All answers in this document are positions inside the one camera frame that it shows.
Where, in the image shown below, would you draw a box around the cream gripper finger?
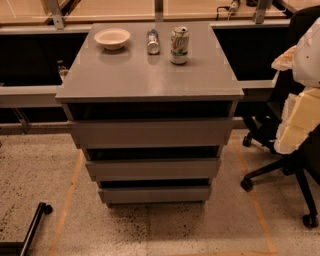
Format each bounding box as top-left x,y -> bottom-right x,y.
271,45 -> 296,71
274,87 -> 320,154

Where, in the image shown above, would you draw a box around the grey top drawer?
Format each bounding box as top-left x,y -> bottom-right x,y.
71,118 -> 233,149

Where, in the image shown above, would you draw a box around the grey drawer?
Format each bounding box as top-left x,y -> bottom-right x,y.
71,118 -> 233,149
86,158 -> 221,181
98,186 -> 212,204

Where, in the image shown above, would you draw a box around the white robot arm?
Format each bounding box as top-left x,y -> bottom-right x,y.
271,18 -> 320,154

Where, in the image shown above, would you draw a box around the grey drawer cabinet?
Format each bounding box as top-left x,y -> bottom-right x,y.
56,23 -> 243,190

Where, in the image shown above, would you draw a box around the grey bottom drawer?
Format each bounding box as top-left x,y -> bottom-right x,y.
98,186 -> 212,204

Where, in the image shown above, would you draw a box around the grey middle drawer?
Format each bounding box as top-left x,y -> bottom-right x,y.
86,158 -> 221,181

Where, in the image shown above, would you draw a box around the black office chair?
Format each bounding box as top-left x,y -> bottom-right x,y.
241,5 -> 320,228

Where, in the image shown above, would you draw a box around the upright soda can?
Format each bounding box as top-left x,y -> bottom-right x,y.
171,26 -> 189,65

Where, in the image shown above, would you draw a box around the lying silver can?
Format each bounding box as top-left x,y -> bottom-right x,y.
147,29 -> 160,55

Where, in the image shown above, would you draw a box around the white bowl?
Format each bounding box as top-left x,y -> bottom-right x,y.
94,28 -> 131,50

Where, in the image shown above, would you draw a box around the small glass jar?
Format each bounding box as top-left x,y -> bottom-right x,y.
57,60 -> 69,79

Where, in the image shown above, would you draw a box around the black wheeled stand leg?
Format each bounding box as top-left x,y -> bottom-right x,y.
0,202 -> 53,256

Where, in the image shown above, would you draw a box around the black cable with plug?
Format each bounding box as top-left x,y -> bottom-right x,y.
215,0 -> 242,20

